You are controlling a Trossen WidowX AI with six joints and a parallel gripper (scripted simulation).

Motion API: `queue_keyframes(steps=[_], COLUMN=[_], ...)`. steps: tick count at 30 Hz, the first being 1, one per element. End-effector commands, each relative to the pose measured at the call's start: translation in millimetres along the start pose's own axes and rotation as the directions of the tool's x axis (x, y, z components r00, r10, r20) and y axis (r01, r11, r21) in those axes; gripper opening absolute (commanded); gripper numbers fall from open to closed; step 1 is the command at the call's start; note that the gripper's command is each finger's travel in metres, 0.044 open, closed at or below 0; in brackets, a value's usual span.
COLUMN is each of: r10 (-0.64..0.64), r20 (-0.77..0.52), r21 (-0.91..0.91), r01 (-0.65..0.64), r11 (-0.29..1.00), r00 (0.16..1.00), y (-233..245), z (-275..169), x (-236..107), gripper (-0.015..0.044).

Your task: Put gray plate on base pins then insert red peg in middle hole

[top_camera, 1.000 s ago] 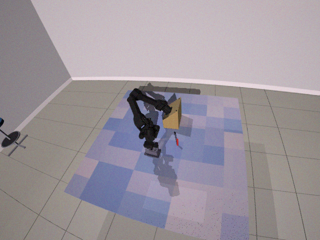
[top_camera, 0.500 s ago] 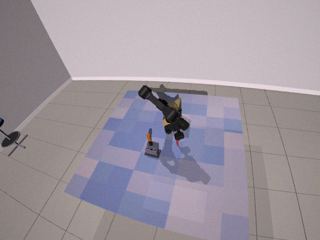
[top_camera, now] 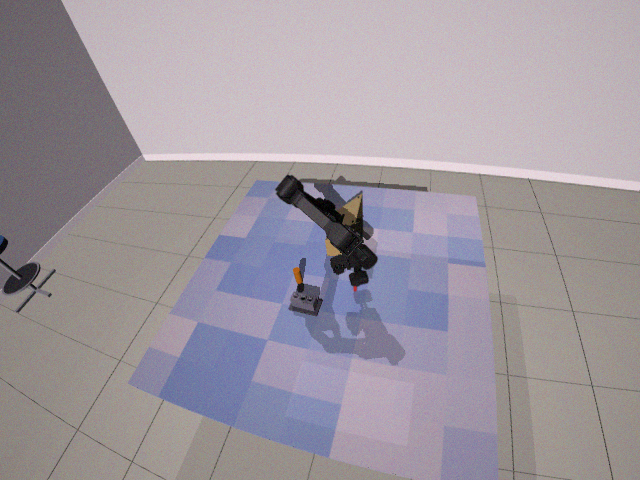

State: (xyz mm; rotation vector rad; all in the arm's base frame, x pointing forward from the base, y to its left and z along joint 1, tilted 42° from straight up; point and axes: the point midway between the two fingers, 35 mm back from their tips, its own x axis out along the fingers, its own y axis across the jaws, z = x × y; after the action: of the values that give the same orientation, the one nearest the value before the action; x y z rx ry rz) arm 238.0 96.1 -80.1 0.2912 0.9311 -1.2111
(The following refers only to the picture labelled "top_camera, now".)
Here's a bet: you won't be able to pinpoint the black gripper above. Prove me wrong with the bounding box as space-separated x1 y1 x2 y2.
345 256 369 287

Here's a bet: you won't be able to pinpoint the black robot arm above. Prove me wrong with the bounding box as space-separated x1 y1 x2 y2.
275 175 377 275

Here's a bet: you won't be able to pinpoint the orange cylindrical peg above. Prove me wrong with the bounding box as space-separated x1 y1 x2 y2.
293 267 303 284

